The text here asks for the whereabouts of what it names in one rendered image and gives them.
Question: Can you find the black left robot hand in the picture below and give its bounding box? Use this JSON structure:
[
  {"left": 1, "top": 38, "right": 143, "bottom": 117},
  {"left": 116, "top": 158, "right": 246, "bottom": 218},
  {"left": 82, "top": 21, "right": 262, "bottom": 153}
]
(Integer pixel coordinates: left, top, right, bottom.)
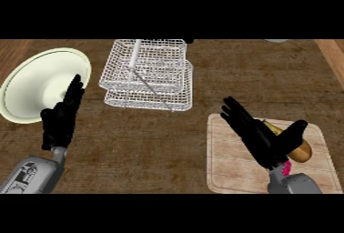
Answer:
[{"left": 38, "top": 74, "right": 85, "bottom": 152}]

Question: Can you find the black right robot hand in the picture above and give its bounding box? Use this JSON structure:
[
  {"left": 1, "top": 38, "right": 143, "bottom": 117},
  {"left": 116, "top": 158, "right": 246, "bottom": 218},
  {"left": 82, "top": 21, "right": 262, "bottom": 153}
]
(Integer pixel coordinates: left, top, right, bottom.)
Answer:
[{"left": 218, "top": 96, "right": 308, "bottom": 171}]

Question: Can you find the pink wrapped cupcake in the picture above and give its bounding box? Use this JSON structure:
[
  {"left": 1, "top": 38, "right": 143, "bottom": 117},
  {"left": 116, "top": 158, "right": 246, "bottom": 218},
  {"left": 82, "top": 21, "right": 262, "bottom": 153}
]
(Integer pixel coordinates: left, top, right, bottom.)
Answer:
[{"left": 261, "top": 118, "right": 313, "bottom": 177}]

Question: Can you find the pale wooden cutting board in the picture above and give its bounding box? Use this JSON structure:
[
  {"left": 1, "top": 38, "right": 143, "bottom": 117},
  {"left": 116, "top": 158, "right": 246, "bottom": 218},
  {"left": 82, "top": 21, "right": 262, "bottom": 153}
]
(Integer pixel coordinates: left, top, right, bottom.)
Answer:
[{"left": 205, "top": 113, "right": 344, "bottom": 195}]

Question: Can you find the pale green plate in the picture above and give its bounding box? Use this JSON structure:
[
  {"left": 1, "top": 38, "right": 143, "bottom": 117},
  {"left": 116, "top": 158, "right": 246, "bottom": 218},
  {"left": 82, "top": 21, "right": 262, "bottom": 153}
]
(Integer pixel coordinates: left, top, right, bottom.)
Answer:
[{"left": 0, "top": 47, "right": 93, "bottom": 125}]

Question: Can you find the white wire tiered basket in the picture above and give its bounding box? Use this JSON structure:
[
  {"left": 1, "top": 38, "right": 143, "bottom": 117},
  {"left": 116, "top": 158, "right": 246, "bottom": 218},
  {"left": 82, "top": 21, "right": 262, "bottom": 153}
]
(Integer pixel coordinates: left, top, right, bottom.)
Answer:
[{"left": 97, "top": 39, "right": 195, "bottom": 113}]

